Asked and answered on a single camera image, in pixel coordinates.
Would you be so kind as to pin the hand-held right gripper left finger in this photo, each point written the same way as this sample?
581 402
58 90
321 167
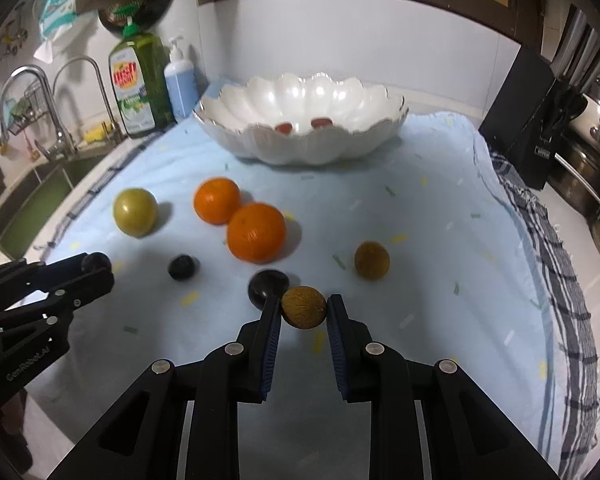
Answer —
272 340

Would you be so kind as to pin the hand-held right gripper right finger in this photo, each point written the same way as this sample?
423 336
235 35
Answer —
336 340

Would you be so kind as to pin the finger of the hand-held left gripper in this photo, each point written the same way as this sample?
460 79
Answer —
75 295
30 275

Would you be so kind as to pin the dark plum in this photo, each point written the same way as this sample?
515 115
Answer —
182 266
262 285
96 261

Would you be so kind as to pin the brown round fruit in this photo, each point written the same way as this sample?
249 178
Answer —
372 260
304 307

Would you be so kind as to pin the green round fruit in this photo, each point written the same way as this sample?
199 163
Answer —
135 212

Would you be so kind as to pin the orange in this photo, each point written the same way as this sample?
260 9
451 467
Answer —
256 232
217 200

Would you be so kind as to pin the white scalloped bowl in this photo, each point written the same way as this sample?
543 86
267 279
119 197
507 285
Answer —
300 105

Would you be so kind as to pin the kitchen sink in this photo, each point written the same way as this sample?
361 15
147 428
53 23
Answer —
35 200

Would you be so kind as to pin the yellow sponge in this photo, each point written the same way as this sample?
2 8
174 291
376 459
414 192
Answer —
96 133

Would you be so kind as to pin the light blue cloth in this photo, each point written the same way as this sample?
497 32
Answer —
420 200

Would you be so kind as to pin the steel faucet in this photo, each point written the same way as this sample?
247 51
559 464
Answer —
12 87
105 105

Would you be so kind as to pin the small red fruit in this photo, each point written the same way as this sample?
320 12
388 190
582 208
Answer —
321 122
283 127

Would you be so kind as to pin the green dish soap bottle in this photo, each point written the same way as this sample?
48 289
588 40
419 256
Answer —
137 85

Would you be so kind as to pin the blue pump bottle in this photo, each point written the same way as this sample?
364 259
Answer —
181 87

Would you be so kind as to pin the blue checkered cloth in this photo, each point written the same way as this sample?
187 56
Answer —
565 285

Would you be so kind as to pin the dark round plate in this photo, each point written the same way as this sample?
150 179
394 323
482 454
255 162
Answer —
110 17

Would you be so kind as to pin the hanging plastic bag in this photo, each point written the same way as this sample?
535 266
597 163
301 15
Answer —
57 0

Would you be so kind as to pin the black knife block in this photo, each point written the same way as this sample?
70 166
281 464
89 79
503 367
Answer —
522 125

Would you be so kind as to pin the steel pot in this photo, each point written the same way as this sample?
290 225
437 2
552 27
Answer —
580 175

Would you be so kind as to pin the white pot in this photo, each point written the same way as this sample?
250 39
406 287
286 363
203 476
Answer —
595 120

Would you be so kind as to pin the bicycle wall sticker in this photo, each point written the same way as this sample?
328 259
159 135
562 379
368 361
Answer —
10 37

